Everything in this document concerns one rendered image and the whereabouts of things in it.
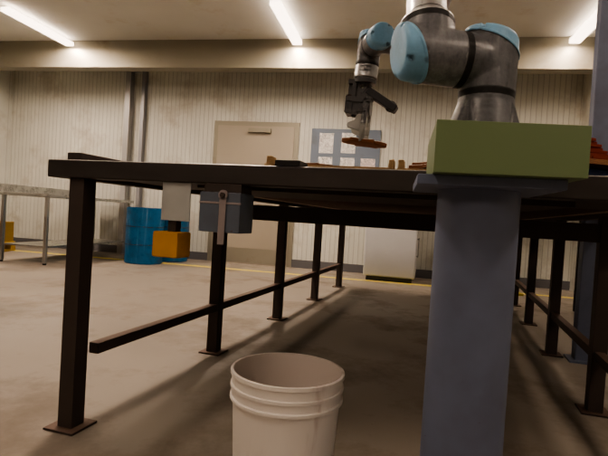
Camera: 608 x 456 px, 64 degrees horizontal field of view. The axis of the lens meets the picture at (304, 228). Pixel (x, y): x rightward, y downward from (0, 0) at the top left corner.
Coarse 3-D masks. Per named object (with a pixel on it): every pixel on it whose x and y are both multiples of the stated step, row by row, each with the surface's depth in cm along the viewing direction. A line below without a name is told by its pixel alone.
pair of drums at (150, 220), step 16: (128, 208) 654; (144, 208) 648; (160, 208) 682; (128, 224) 653; (144, 224) 649; (160, 224) 665; (128, 240) 653; (144, 240) 650; (128, 256) 652; (144, 256) 651
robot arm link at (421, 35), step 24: (408, 0) 105; (432, 0) 101; (408, 24) 98; (432, 24) 98; (408, 48) 97; (432, 48) 97; (456, 48) 97; (408, 72) 100; (432, 72) 99; (456, 72) 99
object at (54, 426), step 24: (72, 192) 164; (72, 216) 164; (72, 240) 164; (72, 264) 164; (72, 288) 164; (72, 312) 164; (72, 336) 164; (72, 360) 164; (72, 384) 164; (72, 408) 165; (72, 432) 162
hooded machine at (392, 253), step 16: (368, 240) 637; (384, 240) 632; (400, 240) 627; (416, 240) 623; (368, 256) 637; (384, 256) 632; (400, 256) 627; (416, 256) 630; (368, 272) 637; (384, 272) 633; (400, 272) 628
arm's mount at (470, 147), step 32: (448, 128) 90; (480, 128) 89; (512, 128) 88; (544, 128) 87; (576, 128) 86; (448, 160) 90; (480, 160) 89; (512, 160) 88; (544, 160) 87; (576, 160) 86
